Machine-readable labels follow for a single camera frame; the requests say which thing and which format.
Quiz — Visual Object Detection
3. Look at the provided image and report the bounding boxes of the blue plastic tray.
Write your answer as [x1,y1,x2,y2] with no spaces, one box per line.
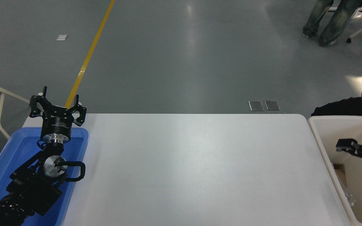
[0,126,89,226]

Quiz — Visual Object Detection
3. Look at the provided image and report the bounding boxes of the standing person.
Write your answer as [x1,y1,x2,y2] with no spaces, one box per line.
[302,0,362,47]

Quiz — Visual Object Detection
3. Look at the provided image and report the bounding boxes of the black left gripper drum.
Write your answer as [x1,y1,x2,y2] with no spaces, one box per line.
[40,106,75,136]

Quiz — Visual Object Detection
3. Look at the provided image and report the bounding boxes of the seated person beside bin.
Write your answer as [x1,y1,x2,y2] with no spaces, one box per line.
[311,67,362,121]

